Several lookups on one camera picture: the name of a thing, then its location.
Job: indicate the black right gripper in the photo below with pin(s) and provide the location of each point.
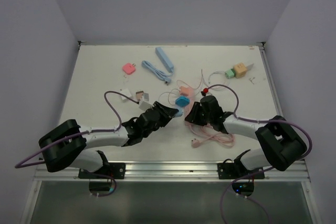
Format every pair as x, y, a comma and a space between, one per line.
193, 117

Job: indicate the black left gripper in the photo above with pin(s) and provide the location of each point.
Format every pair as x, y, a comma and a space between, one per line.
167, 113

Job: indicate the blue cube socket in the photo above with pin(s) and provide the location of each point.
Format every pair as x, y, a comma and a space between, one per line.
182, 101

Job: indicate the salmon pink charger plug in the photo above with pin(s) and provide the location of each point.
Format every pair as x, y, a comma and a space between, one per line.
184, 91

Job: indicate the pink power strip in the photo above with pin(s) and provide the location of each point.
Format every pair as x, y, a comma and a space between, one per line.
191, 97

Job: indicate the brown pink USB charger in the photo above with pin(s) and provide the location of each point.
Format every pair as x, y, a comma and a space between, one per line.
139, 95

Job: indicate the white USB charger plug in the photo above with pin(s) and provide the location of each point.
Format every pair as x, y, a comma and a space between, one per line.
126, 94

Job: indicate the pink adapter plug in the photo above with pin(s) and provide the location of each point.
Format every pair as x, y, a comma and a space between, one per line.
129, 68

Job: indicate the light blue power strip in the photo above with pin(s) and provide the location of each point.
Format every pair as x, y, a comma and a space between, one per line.
165, 60

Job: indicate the light blue charger plug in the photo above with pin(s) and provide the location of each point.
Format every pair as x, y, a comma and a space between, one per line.
179, 113

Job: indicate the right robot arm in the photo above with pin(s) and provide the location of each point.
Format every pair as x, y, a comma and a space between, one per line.
280, 145

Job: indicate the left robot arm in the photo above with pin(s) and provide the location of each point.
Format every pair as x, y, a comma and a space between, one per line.
70, 145

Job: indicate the green charger plug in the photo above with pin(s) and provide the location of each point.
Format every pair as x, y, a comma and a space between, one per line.
230, 74

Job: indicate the yellow cube socket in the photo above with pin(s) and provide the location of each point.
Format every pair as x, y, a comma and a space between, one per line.
240, 70

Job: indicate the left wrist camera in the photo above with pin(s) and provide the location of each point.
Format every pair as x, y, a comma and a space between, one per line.
144, 103

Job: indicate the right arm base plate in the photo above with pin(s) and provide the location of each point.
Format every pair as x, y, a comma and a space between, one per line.
233, 171

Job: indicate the aluminium front rail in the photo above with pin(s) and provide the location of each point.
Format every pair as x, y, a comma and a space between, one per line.
173, 171

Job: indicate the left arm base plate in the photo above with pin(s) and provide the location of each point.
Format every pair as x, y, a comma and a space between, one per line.
110, 170

